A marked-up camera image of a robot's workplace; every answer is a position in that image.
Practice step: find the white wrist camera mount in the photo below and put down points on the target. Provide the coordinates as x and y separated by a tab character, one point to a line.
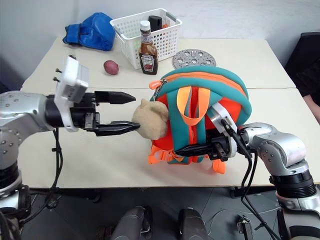
220	117
71	80

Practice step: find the beige lumpy soft object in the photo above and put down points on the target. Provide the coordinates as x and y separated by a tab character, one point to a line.
150	117

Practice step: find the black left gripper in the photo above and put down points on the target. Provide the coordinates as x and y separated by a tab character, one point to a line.
86	112

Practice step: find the dark rounded shape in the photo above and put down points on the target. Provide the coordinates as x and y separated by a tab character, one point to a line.
191	223
131	222

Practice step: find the white perforated plastic basket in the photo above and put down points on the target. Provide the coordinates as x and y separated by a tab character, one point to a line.
163	41

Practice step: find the red potato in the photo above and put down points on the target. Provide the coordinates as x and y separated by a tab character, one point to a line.
111	67

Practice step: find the round perforated metal disc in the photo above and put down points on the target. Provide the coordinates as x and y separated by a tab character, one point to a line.
193	58

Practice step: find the small orange item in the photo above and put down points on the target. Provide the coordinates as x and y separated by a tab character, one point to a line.
165	25

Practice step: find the black bottle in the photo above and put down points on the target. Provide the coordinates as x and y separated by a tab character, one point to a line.
155	23

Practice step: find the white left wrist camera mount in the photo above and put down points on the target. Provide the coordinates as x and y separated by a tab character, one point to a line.
71	80

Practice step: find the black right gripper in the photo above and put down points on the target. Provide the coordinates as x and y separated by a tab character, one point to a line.
222	148

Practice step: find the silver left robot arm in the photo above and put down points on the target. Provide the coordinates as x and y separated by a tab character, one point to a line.
25	110

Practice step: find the small metal bracket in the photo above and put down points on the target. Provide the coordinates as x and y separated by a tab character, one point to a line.
244	223

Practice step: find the black chair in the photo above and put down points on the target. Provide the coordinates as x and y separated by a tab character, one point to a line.
305	60

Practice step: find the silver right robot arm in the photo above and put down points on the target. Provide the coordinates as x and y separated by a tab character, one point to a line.
282	147

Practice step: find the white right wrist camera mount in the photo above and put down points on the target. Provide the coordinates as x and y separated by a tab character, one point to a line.
220	117

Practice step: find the orange and teal backpack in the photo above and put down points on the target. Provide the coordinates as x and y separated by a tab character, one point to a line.
225	82

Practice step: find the blue bag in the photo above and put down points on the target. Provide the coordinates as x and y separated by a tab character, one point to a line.
92	30

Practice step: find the brown sauce bottle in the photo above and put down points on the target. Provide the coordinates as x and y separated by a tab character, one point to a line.
148	55

